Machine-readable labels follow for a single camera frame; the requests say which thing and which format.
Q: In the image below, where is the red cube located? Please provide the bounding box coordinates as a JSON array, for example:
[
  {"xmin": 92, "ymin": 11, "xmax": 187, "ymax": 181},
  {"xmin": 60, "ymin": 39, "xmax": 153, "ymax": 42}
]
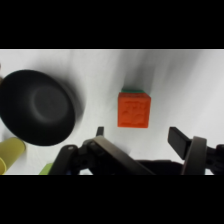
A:
[{"xmin": 116, "ymin": 91, "xmax": 152, "ymax": 129}]

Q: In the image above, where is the black round bowl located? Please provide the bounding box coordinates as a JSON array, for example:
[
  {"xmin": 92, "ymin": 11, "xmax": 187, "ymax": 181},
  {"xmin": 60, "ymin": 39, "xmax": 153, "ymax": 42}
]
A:
[{"xmin": 0, "ymin": 69, "xmax": 84, "ymax": 147}]

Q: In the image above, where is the yellow plastic cup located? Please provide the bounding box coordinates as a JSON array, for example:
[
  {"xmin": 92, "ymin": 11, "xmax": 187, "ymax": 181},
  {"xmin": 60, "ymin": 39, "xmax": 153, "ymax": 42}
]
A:
[{"xmin": 0, "ymin": 136, "xmax": 27, "ymax": 176}]

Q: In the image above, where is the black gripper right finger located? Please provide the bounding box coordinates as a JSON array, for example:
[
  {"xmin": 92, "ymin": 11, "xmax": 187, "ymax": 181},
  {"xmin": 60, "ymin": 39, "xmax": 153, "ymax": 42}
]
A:
[{"xmin": 167, "ymin": 126, "xmax": 208, "ymax": 176}]

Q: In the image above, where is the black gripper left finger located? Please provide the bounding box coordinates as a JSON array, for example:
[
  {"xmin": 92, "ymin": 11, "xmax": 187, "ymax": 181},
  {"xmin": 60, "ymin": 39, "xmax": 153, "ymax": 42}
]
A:
[{"xmin": 87, "ymin": 126, "xmax": 156, "ymax": 176}]

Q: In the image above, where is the lime green block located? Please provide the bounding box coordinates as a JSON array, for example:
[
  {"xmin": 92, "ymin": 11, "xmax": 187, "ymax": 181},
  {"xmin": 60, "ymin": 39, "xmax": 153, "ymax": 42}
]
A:
[{"xmin": 38, "ymin": 162, "xmax": 55, "ymax": 176}]

